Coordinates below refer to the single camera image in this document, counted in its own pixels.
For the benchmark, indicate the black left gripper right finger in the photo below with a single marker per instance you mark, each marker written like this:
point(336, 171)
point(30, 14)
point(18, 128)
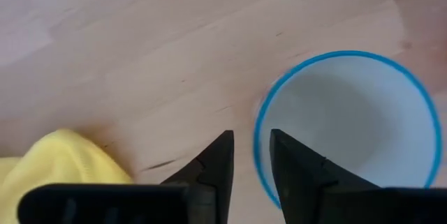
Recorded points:
point(297, 182)

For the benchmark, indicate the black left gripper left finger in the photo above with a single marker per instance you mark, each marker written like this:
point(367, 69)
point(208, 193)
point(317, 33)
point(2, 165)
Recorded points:
point(213, 175)

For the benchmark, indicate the teal blue patterned cup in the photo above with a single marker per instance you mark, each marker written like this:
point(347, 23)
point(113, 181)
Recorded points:
point(352, 119)

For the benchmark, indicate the yellow cloth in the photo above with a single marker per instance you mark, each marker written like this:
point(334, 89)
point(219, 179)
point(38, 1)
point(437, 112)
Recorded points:
point(59, 161)

